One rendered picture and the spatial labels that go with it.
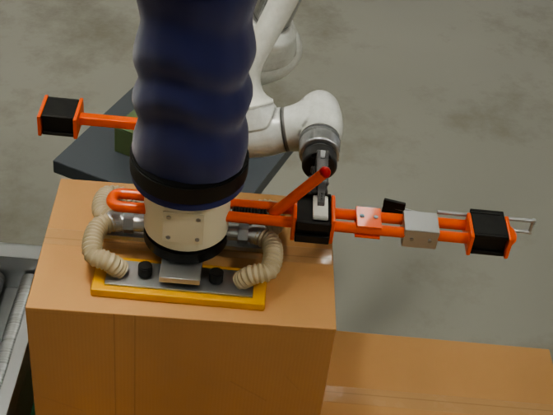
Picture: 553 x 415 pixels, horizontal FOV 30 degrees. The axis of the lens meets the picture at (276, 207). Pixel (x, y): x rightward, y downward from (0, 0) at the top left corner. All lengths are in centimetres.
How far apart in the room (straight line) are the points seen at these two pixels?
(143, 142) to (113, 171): 78
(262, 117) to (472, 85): 242
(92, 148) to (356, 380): 91
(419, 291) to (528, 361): 96
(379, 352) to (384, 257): 110
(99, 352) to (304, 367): 41
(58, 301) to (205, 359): 31
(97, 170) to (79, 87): 167
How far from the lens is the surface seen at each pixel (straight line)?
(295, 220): 200
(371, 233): 204
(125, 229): 208
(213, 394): 216
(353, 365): 250
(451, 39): 491
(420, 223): 206
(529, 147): 430
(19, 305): 260
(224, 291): 203
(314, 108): 228
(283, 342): 204
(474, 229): 207
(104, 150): 272
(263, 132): 227
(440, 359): 256
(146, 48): 176
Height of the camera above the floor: 240
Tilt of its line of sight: 40 degrees down
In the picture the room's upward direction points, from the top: 7 degrees clockwise
